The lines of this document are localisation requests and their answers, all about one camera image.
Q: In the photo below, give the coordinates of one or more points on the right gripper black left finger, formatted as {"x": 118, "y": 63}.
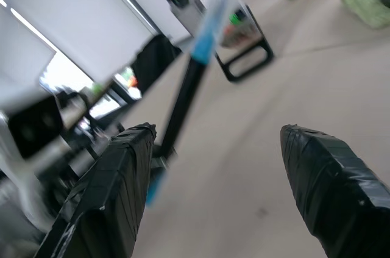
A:
{"x": 112, "y": 191}

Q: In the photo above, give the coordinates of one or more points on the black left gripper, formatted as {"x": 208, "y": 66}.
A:
{"x": 76, "y": 148}

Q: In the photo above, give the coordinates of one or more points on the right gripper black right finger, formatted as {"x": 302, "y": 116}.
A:
{"x": 332, "y": 188}

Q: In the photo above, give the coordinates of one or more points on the black pen with blue grip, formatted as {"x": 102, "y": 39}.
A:
{"x": 186, "y": 93}

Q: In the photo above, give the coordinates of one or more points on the black mesh pen holder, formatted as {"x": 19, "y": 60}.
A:
{"x": 248, "y": 50}

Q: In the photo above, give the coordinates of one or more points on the black chair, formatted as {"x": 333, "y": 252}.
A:
{"x": 152, "y": 59}

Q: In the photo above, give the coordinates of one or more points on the white bottle with black cap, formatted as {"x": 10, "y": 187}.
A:
{"x": 182, "y": 2}

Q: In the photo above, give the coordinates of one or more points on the green marker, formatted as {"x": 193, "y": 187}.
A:
{"x": 235, "y": 17}

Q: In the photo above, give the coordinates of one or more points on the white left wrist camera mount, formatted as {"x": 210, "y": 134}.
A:
{"x": 18, "y": 175}

